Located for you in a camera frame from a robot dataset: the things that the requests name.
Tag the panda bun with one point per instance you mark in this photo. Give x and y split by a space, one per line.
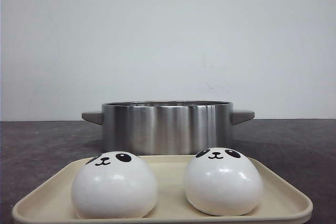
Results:
115 184
221 181

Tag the stainless steel steamer pot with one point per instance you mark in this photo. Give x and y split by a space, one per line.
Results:
167 127

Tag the beige plastic tray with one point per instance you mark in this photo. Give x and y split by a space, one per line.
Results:
51 201

